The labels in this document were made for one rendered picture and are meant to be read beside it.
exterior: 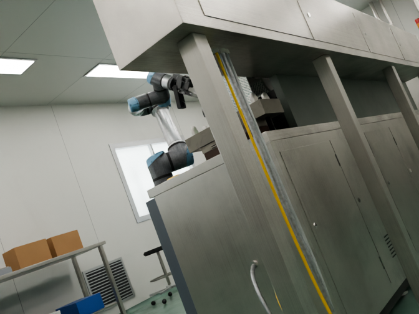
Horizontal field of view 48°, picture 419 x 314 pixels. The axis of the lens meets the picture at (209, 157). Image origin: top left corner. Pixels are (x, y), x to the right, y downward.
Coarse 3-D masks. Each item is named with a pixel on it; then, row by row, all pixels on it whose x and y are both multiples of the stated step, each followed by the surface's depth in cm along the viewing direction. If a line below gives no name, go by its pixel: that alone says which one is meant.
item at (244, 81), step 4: (240, 80) 204; (244, 80) 203; (244, 84) 203; (248, 84) 202; (228, 88) 208; (244, 88) 203; (248, 88) 202; (228, 92) 208; (244, 92) 203; (248, 92) 202; (252, 92) 201; (232, 96) 207; (248, 96) 202; (232, 100) 207; (248, 100) 203; (236, 108) 207
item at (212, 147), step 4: (256, 120) 182; (260, 120) 184; (264, 120) 187; (260, 124) 183; (264, 124) 186; (244, 128) 184; (260, 128) 182; (264, 128) 185; (268, 128) 187; (244, 132) 184; (248, 136) 183; (208, 144) 194; (212, 144) 193; (204, 148) 196; (208, 148) 195; (212, 148) 194; (216, 148) 193; (204, 152) 196; (208, 152) 195; (212, 152) 194; (216, 152) 193; (208, 156) 195; (212, 156) 194
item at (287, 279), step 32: (192, 64) 123; (320, 64) 196; (224, 96) 122; (224, 128) 119; (352, 128) 191; (416, 128) 276; (224, 160) 121; (256, 192) 116; (384, 192) 187; (256, 224) 117; (384, 224) 188; (288, 256) 116; (416, 256) 186; (288, 288) 114; (416, 288) 184
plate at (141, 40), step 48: (96, 0) 131; (144, 0) 121; (192, 0) 122; (240, 0) 144; (288, 0) 177; (144, 48) 123; (240, 48) 148; (288, 48) 168; (336, 48) 200; (384, 48) 268
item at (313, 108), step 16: (272, 80) 197; (288, 80) 203; (304, 80) 217; (352, 80) 272; (368, 80) 298; (288, 96) 197; (304, 96) 210; (320, 96) 225; (352, 96) 262; (368, 96) 285; (384, 96) 312; (288, 112) 194; (304, 112) 203; (320, 112) 217; (368, 112) 273; (384, 112) 298
